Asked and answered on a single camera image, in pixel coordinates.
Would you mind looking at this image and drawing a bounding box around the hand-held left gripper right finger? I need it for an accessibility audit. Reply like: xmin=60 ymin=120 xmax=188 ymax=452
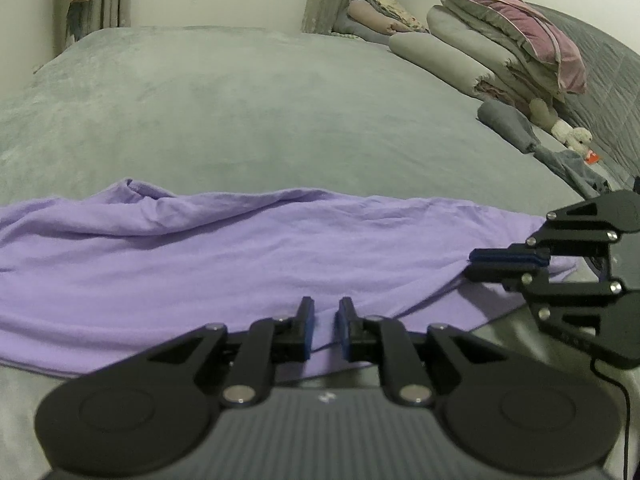
xmin=335 ymin=297 xmax=506 ymax=408

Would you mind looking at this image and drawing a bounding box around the white plush dog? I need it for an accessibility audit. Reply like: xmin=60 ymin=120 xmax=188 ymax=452
xmin=551 ymin=120 xmax=593 ymax=153

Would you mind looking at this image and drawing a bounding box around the beige folded blanket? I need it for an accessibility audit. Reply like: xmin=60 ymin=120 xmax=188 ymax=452
xmin=347 ymin=0 xmax=401 ymax=36

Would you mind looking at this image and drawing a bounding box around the grey-green folded quilt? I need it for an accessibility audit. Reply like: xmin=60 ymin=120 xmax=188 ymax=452
xmin=427 ymin=2 xmax=566 ymax=98

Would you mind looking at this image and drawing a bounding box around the dark hanging garment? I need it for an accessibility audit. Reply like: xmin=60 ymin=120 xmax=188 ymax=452
xmin=65 ymin=2 xmax=88 ymax=43

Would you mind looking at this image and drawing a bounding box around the grey-blue garment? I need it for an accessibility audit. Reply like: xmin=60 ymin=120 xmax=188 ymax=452
xmin=535 ymin=147 xmax=608 ymax=198

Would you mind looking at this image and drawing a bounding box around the dark grey folded garment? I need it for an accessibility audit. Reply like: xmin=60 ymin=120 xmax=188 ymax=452
xmin=477 ymin=99 xmax=543 ymax=156

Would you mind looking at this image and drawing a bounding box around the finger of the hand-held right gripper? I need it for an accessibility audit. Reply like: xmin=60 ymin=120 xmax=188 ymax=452
xmin=462 ymin=261 xmax=640 ymax=370
xmin=469 ymin=191 xmax=640 ymax=263

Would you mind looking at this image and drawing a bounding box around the black cable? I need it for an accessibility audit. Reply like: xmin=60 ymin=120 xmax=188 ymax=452
xmin=590 ymin=357 xmax=632 ymax=480

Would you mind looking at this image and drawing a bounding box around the large grey folded quilt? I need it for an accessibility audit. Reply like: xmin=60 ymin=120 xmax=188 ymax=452
xmin=389 ymin=30 xmax=556 ymax=116

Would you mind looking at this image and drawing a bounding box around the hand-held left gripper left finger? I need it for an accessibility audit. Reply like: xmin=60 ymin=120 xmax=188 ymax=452
xmin=145 ymin=296 xmax=316 ymax=408

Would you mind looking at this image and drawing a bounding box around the bed with grey blanket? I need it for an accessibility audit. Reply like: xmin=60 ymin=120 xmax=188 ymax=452
xmin=0 ymin=25 xmax=640 ymax=480

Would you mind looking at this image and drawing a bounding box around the pink velvet pillow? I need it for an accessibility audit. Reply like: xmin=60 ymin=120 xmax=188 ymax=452
xmin=437 ymin=0 xmax=588 ymax=95

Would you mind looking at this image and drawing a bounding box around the purple shirt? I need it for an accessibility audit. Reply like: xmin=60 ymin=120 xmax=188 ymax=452
xmin=0 ymin=177 xmax=576 ymax=378

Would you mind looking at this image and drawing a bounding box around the lavender grey folded cloth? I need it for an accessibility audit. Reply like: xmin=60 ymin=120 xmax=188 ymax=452
xmin=332 ymin=10 xmax=373 ymax=38

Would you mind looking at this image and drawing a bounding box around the grey quilted bedspread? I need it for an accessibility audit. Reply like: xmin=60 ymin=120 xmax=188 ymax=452
xmin=530 ymin=4 xmax=640 ymax=191

